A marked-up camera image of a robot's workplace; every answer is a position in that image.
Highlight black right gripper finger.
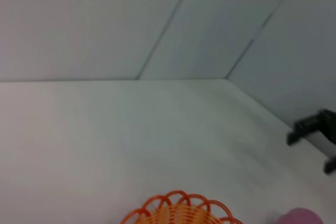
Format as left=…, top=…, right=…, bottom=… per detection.
left=323, top=155, right=336, bottom=175
left=286, top=113, right=322, bottom=146

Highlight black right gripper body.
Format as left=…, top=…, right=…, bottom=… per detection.
left=318, top=109, right=336, bottom=159

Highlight pink peach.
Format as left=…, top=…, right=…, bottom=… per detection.
left=276, top=207, right=323, bottom=224

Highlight orange woven plastic basket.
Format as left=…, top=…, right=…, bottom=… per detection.
left=120, top=189, right=244, bottom=224

